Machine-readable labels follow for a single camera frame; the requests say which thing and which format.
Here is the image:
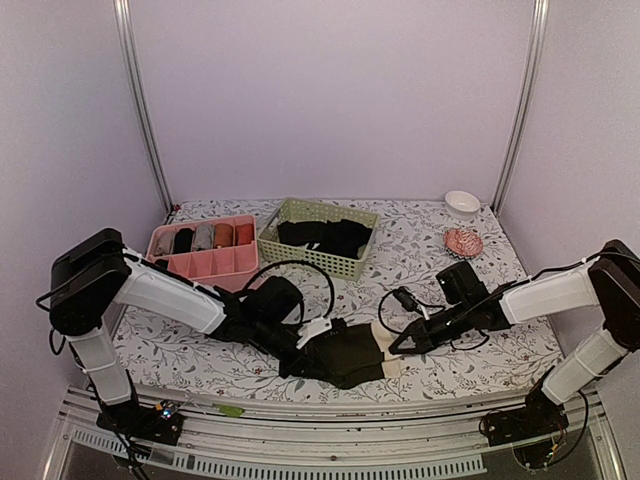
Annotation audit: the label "orange rolled underwear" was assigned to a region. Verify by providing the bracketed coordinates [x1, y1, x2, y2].
[235, 223, 254, 246]

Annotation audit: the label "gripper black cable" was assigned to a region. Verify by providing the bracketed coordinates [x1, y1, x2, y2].
[242, 258, 335, 321]
[378, 287, 489, 351]

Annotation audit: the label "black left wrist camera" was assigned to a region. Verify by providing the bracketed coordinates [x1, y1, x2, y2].
[244, 276, 303, 323]

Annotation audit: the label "white ceramic bowl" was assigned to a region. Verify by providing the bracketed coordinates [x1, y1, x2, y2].
[444, 190, 481, 221]

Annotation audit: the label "beige rolled underwear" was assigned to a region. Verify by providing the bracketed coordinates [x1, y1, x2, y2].
[152, 230, 176, 257]

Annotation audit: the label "aluminium front rail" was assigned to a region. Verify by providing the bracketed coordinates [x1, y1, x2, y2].
[47, 384, 624, 480]

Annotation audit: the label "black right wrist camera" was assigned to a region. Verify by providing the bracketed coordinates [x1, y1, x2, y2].
[436, 261, 488, 305]

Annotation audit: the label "aluminium frame post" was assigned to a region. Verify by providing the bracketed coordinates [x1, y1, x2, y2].
[491, 0, 550, 218]
[113, 0, 174, 213]

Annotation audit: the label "left aluminium frame post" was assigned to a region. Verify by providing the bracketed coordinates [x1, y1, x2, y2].
[113, 0, 174, 213]

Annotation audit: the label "dark green underwear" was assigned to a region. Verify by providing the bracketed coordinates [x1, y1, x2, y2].
[300, 323, 406, 390]

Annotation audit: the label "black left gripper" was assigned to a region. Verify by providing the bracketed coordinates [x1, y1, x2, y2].
[252, 317, 332, 381]

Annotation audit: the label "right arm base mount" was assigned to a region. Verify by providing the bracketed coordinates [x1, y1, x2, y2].
[479, 380, 569, 446]

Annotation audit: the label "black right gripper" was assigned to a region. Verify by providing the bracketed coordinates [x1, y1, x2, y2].
[390, 300, 473, 355]

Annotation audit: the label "brown rolled underwear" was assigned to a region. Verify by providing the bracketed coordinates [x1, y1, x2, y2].
[213, 223, 235, 249]

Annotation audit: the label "floral white table mat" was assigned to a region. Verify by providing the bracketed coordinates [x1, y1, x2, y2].
[114, 200, 562, 404]

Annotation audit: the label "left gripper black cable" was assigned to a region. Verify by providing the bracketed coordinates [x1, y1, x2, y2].
[242, 258, 335, 321]

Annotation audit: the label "black rolled underwear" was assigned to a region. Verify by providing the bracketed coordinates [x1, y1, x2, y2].
[154, 259, 169, 270]
[172, 228, 195, 254]

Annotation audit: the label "right aluminium frame post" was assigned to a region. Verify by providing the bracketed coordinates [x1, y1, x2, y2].
[491, 0, 550, 218]

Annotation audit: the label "green plastic basket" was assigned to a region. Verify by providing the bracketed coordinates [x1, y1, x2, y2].
[258, 198, 380, 281]

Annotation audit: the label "grey rolled underwear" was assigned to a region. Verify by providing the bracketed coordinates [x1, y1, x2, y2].
[192, 223, 215, 252]

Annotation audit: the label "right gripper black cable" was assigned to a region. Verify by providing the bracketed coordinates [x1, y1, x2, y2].
[378, 287, 489, 351]

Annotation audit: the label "green tape piece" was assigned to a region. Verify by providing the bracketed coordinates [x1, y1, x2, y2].
[214, 403, 245, 418]

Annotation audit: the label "black clothes in basket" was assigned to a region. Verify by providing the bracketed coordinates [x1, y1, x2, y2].
[277, 219, 373, 259]

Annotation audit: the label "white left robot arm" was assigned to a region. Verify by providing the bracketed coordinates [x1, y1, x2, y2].
[35, 228, 332, 434]

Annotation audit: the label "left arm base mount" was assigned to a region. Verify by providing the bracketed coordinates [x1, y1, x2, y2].
[95, 371, 185, 446]

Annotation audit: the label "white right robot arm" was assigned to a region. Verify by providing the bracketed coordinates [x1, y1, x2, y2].
[389, 240, 639, 436]

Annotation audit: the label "black rolled underwear front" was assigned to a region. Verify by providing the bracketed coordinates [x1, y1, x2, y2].
[154, 259, 169, 270]

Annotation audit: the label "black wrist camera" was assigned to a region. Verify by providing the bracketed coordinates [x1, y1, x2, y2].
[244, 276, 303, 323]
[436, 261, 488, 305]

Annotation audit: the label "pink divided organizer box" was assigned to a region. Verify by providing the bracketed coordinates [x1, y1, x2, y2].
[146, 215, 260, 292]

